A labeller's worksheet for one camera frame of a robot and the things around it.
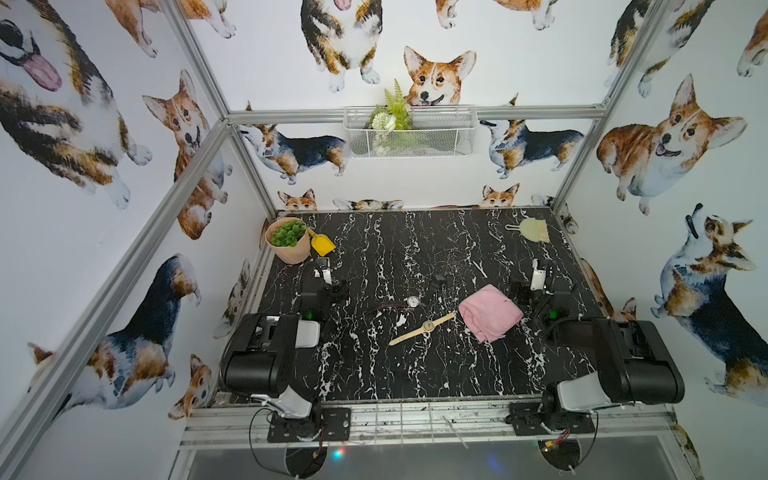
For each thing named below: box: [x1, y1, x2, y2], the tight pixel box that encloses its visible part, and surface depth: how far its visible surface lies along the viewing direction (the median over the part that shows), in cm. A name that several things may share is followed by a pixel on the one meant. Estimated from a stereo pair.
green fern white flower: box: [366, 78, 414, 155], surface depth 85 cm
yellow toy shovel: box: [307, 227, 337, 257], surface depth 112 cm
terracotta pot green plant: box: [265, 217, 311, 265], surface depth 99 cm
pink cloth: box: [458, 284, 524, 343], surface depth 92 cm
